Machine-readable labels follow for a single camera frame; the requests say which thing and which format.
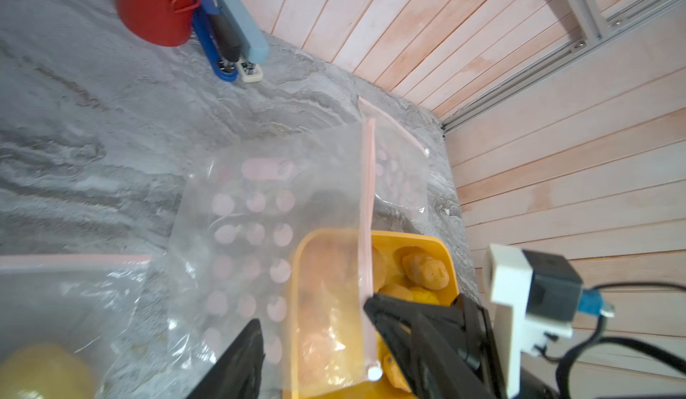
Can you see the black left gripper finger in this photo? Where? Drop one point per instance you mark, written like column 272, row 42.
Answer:
column 238, row 372

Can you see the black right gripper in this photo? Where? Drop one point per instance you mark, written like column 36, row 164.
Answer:
column 447, row 351

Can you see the clear zipper bag pink zip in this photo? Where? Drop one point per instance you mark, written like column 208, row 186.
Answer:
column 81, row 302

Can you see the yellow plastic tray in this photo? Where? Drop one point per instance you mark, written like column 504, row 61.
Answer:
column 366, row 349

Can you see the light blue stapler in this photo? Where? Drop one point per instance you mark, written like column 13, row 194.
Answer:
column 254, row 47

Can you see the red metal pencil bucket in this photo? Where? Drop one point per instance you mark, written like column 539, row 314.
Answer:
column 164, row 23

